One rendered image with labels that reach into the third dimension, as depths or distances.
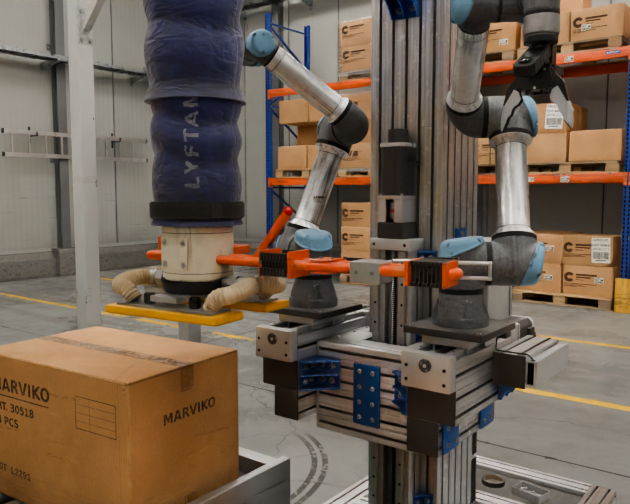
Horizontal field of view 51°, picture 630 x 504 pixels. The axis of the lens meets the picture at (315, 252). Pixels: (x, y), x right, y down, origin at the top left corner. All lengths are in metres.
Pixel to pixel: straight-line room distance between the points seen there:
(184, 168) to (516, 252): 0.85
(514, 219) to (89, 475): 1.25
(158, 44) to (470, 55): 0.74
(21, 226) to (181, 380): 9.85
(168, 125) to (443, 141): 0.82
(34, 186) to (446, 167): 10.02
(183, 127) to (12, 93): 10.06
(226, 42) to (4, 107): 9.97
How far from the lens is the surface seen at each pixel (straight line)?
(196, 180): 1.53
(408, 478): 2.11
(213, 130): 1.54
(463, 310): 1.75
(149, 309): 1.57
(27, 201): 11.54
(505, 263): 1.76
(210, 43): 1.55
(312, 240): 2.00
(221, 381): 1.86
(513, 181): 1.85
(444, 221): 1.98
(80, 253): 4.89
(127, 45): 12.90
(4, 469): 2.11
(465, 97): 1.84
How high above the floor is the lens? 1.39
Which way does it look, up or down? 5 degrees down
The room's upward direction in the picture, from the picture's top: straight up
